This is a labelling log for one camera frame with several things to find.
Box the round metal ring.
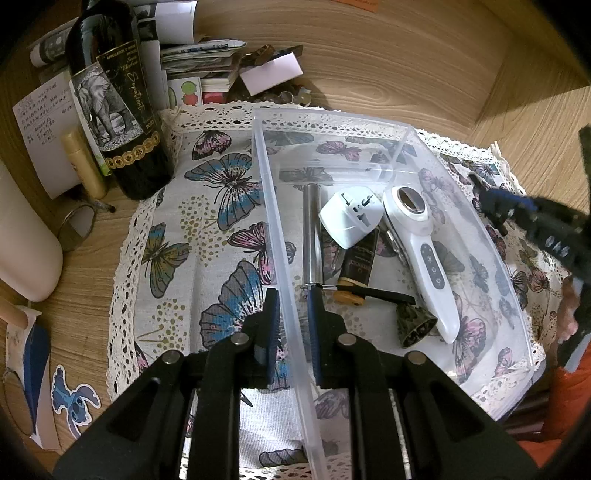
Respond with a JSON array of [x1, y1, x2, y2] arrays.
[[59, 203, 98, 252]]

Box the dark wine bottle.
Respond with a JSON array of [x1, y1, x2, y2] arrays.
[[65, 0, 176, 201]]

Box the white handheld massager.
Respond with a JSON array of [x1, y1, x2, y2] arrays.
[[382, 185, 460, 344]]

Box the white travel adapter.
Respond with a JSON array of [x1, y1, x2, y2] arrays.
[[320, 188, 386, 250]]

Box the stack of magazines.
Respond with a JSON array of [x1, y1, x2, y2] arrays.
[[30, 0, 245, 107]]

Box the pile of small metal bits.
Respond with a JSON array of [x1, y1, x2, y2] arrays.
[[249, 85, 312, 107]]

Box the black tube with gold cap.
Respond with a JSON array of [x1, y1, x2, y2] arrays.
[[336, 228, 380, 308]]

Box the cream white cylinder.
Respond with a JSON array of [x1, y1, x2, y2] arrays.
[[0, 161, 63, 303]]

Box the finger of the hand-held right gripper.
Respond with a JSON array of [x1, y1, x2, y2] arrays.
[[468, 173, 539, 236]]

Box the silver metal rod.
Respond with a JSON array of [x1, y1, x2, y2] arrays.
[[302, 184, 324, 290]]

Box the small dark bell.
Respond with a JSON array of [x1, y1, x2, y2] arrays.
[[396, 305, 438, 349]]

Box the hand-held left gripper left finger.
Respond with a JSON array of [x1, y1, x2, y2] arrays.
[[53, 288, 281, 480]]

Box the blue and white booklet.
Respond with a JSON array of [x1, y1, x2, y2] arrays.
[[4, 307, 61, 450]]

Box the small white cardboard box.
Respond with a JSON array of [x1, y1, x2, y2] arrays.
[[238, 52, 304, 95]]

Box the blue cartoon sticker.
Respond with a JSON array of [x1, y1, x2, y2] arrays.
[[50, 364, 101, 437]]

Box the black stick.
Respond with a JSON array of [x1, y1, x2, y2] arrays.
[[335, 285, 416, 305]]

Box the white handwritten paper note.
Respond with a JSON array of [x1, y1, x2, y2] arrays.
[[13, 71, 100, 199]]

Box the beige tube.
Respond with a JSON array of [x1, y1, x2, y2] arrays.
[[62, 129, 109, 200]]

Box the person's right hand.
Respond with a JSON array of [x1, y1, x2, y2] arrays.
[[560, 276, 581, 343]]

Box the butterfly print cloth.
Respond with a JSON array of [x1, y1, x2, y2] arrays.
[[108, 104, 573, 480]]

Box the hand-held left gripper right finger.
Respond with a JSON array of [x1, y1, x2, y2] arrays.
[[307, 288, 539, 480]]

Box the person's right forearm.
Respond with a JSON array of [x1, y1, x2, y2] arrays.
[[517, 364, 591, 457]]

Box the clear plastic box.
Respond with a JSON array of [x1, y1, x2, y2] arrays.
[[252, 108, 548, 480]]

